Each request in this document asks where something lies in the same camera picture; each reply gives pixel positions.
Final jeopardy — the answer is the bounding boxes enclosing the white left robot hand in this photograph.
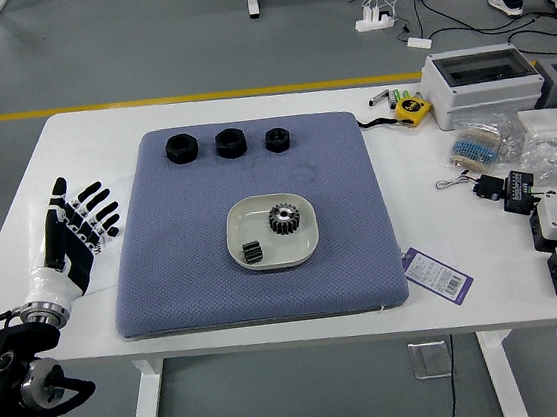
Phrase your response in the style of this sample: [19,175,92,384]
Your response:
[11,170,131,309]

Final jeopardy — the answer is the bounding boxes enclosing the small black gear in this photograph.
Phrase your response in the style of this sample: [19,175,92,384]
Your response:
[239,240,266,266]

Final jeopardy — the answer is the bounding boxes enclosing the white square dish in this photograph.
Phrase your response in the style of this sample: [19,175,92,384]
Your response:
[221,188,323,274]

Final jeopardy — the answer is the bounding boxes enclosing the big black gear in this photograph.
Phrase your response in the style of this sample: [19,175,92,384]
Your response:
[266,201,303,238]

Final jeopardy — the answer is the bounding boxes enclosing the large black hex nut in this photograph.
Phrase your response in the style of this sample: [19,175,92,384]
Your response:
[213,125,249,160]
[164,131,200,167]

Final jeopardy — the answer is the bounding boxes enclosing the small black hex nut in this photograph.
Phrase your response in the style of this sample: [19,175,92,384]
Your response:
[262,126,293,155]

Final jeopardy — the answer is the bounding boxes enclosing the blue-grey cushion mat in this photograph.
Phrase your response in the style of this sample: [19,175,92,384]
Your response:
[93,102,413,343]

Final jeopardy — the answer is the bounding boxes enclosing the silver pen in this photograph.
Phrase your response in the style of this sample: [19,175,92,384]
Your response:
[366,89,392,108]

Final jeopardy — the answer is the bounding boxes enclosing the purple barcode tag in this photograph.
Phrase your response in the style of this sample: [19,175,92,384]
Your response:
[399,239,476,312]

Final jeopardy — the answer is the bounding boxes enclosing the green marker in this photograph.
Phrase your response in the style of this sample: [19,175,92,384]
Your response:
[385,86,412,110]

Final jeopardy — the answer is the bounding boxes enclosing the metal floor plate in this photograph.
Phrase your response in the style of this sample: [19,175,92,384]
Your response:
[407,338,454,382]

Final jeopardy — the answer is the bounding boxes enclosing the yellow tape measure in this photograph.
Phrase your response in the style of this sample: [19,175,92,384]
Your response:
[354,93,436,133]

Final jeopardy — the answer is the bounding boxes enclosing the white power strip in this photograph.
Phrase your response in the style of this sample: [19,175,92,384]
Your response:
[353,3,398,34]

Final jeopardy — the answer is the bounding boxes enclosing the white power adapter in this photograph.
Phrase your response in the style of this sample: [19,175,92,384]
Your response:
[405,33,433,52]

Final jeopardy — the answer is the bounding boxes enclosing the bag of blue resistors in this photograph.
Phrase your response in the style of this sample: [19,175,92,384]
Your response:
[437,110,526,173]

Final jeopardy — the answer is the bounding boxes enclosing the black electronic module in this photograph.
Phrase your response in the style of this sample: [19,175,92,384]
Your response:
[499,167,542,217]

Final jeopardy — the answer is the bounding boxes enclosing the white foam block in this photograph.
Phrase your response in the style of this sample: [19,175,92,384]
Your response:
[516,106,557,145]

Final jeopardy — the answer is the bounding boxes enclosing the black cable under table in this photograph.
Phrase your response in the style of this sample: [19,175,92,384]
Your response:
[438,334,462,417]

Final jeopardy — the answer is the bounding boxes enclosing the small black wired module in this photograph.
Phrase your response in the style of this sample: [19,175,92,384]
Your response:
[434,167,506,207]

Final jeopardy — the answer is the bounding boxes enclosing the grey electrical enclosure box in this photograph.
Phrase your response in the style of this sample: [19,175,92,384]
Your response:
[415,40,550,134]

